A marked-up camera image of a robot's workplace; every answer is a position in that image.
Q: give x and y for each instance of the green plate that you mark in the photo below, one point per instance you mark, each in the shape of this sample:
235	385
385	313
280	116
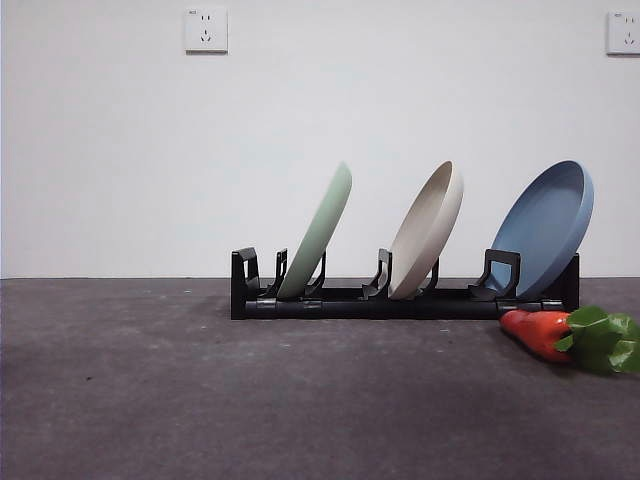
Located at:
320	230

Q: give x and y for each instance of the orange carrot with green leaves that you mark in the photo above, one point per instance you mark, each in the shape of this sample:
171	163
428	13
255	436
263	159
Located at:
535	330

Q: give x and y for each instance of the black plate rack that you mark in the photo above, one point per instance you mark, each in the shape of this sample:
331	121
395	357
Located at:
350	307

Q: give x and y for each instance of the beige plate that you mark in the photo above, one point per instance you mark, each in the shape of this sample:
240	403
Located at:
425	235

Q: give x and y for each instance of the blue plate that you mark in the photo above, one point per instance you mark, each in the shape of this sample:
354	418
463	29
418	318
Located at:
540	230

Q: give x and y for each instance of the white wall socket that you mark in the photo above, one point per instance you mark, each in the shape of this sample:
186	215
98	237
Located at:
206	30
625	32

